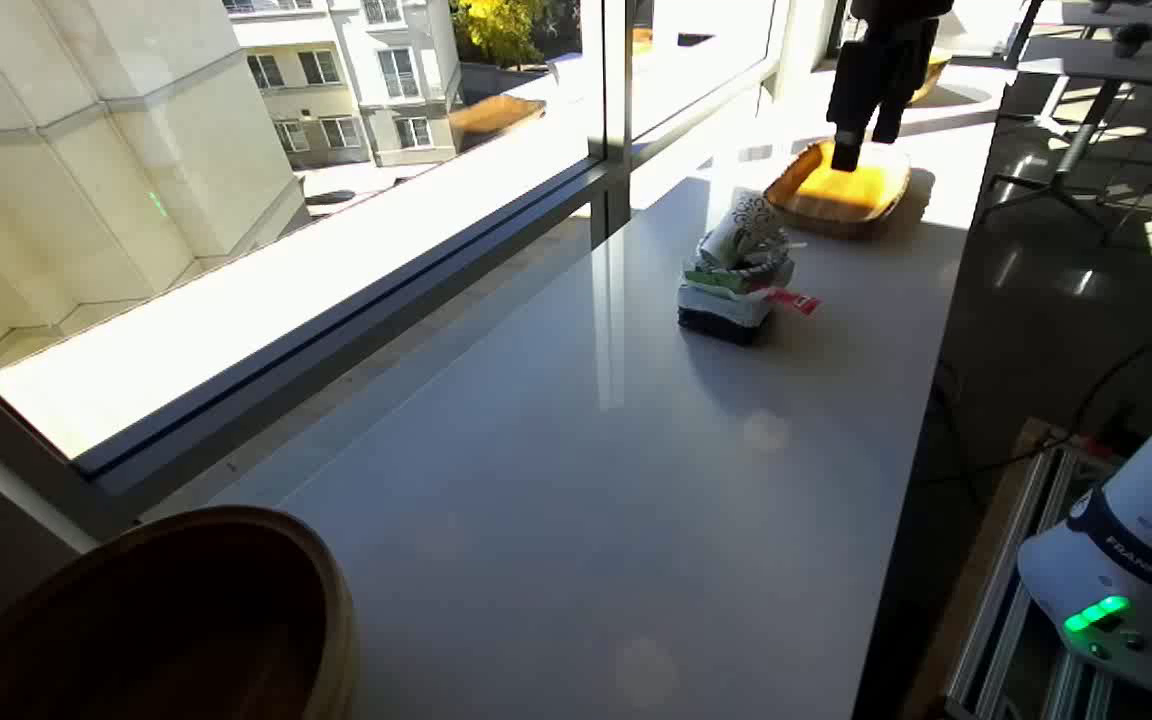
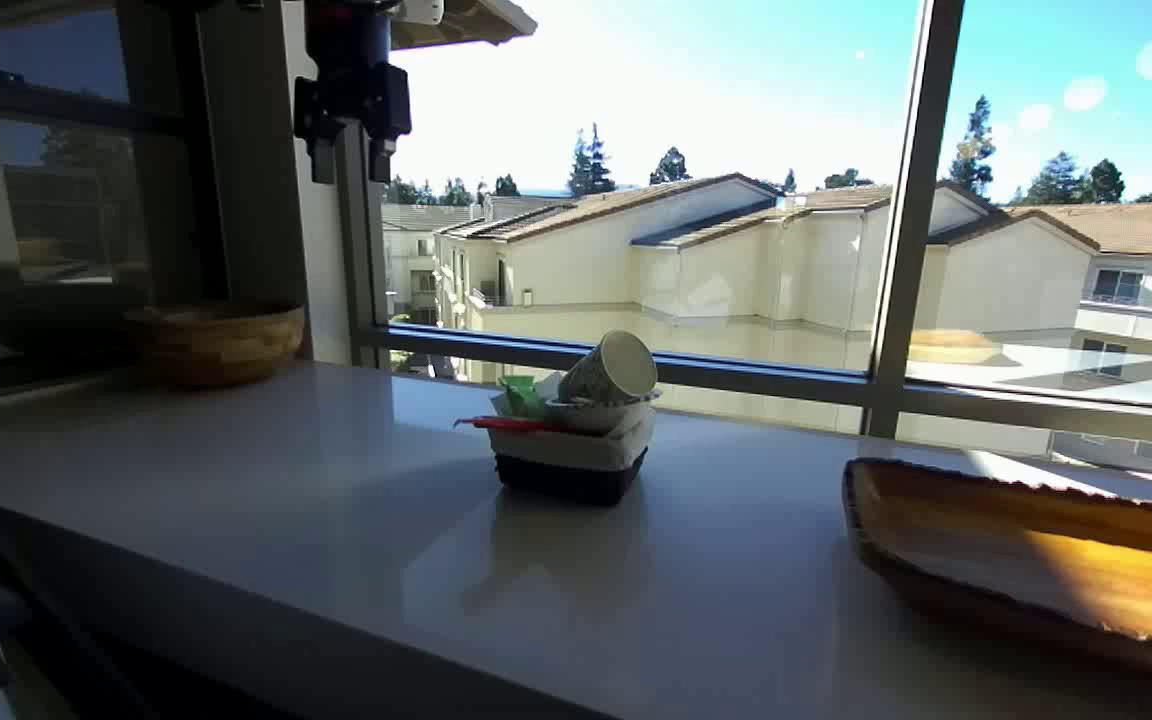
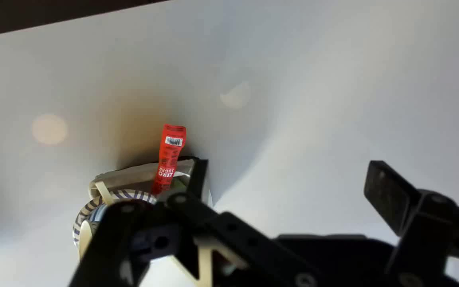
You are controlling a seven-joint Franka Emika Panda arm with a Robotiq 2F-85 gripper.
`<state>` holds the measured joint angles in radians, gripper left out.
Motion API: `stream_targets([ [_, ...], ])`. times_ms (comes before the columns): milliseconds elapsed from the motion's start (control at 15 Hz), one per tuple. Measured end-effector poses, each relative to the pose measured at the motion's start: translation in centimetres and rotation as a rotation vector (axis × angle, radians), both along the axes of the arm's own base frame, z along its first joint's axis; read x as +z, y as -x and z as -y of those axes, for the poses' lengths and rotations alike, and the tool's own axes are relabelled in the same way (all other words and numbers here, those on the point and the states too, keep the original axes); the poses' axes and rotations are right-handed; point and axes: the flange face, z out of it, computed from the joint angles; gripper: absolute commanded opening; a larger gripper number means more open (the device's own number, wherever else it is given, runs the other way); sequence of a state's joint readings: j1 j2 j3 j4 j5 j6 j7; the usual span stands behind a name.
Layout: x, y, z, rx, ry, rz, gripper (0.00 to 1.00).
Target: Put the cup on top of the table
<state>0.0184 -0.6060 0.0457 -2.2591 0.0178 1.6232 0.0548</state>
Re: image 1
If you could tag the round wooden bowl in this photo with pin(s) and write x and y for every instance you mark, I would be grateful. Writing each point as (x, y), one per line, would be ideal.
(227, 614)

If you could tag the patterned paper cup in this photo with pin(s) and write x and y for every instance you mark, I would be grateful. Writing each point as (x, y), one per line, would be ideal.
(745, 237)

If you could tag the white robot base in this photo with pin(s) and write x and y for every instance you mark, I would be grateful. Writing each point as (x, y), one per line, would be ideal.
(1092, 573)

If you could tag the black white food container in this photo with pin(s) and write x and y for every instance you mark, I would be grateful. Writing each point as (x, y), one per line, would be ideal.
(720, 316)

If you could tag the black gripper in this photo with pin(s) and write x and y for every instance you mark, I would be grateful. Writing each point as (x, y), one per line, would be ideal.
(878, 72)

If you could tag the red packet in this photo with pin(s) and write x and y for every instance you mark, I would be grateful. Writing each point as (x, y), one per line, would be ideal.
(797, 303)

